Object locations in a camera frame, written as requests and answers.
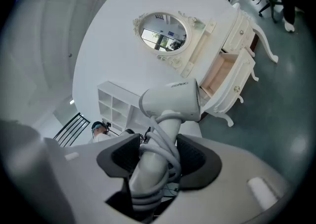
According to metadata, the oval mirror with ornate frame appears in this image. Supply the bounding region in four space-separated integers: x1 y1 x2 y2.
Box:
132 10 218 78

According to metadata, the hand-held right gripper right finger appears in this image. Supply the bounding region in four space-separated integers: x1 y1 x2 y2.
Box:
160 133 295 224

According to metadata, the white cubby shelf unit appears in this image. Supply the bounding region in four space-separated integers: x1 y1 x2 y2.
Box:
97 81 152 135

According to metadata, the black metal railing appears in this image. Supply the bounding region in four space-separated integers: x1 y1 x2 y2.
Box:
53 112 91 148

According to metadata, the large white wooden drawer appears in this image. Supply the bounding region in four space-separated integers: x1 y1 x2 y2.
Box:
199 47 257 114

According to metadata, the white hair dryer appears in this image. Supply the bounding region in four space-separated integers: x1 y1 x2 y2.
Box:
128 77 201 219

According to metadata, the white dressing table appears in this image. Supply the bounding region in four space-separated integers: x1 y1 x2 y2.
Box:
197 2 279 128

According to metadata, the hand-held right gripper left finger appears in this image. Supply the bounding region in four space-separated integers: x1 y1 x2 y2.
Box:
42 132 149 224

